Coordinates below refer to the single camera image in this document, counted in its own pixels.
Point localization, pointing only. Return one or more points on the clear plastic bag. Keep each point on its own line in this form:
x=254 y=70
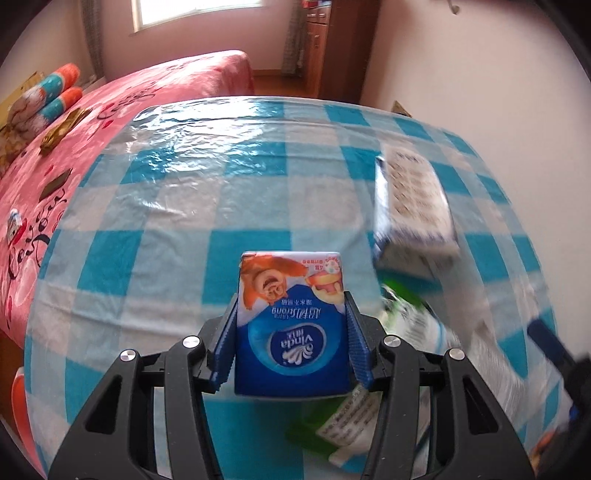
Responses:
x=498 y=378

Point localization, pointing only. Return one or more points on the floral folded quilt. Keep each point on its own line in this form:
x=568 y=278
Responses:
x=27 y=110

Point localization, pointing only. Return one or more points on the grey curtain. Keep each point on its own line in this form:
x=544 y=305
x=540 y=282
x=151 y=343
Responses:
x=94 y=32

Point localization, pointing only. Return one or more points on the white patterned tissue pack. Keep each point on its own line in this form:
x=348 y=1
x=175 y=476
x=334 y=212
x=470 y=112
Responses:
x=411 y=203

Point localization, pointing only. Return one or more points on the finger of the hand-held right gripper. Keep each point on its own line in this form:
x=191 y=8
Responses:
x=547 y=339

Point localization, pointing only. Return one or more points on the wall hook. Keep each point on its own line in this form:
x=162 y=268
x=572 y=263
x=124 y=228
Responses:
x=455 y=7

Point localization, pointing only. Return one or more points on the blue checkered tablecloth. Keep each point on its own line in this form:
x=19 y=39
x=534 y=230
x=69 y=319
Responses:
x=184 y=221

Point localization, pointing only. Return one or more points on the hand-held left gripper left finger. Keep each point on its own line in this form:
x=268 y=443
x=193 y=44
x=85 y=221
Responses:
x=226 y=341

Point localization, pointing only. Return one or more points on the beige folded quilt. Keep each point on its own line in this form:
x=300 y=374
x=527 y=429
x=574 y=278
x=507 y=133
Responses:
x=11 y=147

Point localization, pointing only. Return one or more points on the small printed packet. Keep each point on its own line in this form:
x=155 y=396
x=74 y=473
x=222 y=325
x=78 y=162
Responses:
x=15 y=225

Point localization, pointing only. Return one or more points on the green and white packet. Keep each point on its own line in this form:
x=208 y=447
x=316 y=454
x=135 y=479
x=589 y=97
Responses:
x=411 y=318
x=341 y=424

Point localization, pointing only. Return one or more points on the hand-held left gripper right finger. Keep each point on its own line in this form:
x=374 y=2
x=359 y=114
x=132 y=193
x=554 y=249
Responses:
x=360 y=341

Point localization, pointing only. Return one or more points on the blue and orange bolster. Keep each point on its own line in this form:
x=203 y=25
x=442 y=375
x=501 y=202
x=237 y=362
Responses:
x=62 y=102
x=60 y=77

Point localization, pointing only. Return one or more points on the gold cloth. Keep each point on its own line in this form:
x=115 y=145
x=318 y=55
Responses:
x=64 y=129

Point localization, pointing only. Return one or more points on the pink printed bed blanket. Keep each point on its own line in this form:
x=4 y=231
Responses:
x=138 y=87

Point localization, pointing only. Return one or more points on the yellow cardboard piece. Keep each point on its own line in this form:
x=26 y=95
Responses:
x=401 y=108

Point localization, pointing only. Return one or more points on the yellow headboard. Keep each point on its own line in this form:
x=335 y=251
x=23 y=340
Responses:
x=27 y=83

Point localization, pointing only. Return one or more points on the orange stool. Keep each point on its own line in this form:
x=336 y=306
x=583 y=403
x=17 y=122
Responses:
x=23 y=401

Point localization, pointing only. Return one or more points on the patterned curtain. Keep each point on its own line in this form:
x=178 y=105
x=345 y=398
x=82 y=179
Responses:
x=292 y=37

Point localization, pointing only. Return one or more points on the wooden wardrobe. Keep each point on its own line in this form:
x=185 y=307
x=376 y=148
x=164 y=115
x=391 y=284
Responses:
x=341 y=46

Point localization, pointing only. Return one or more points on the window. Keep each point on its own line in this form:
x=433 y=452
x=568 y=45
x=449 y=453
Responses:
x=194 y=11

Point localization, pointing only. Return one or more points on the blue tissue pack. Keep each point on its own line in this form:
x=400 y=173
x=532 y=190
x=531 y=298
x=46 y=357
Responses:
x=291 y=332

